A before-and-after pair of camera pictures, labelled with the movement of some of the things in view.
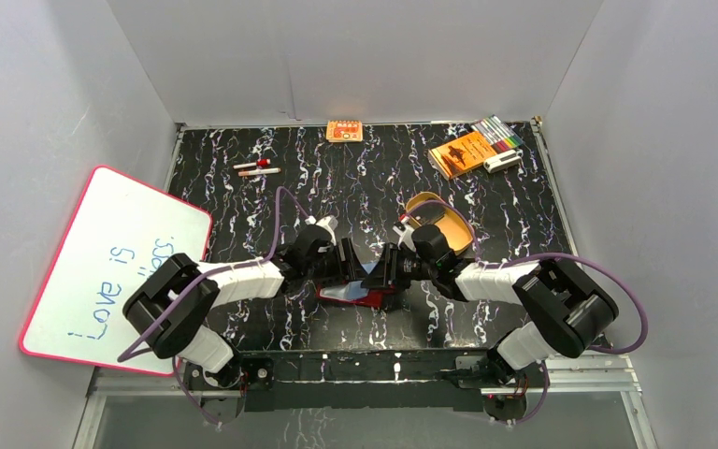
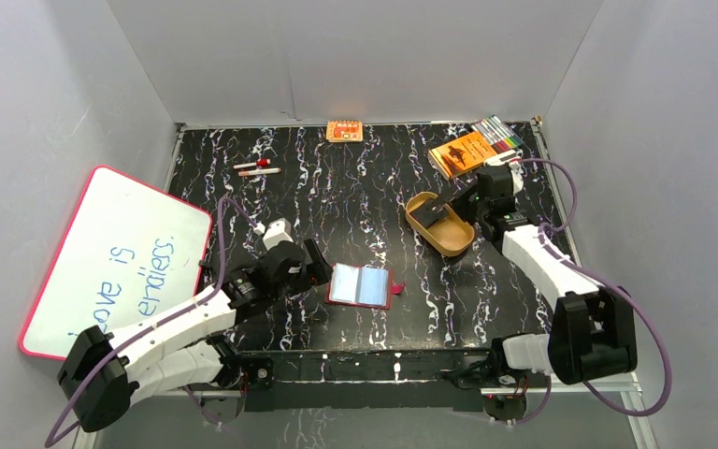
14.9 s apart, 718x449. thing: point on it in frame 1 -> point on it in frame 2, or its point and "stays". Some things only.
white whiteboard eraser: x=502 y=161 stays
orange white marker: x=253 y=172 stays
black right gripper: x=386 y=272 -> x=458 y=202
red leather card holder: x=352 y=292 stays
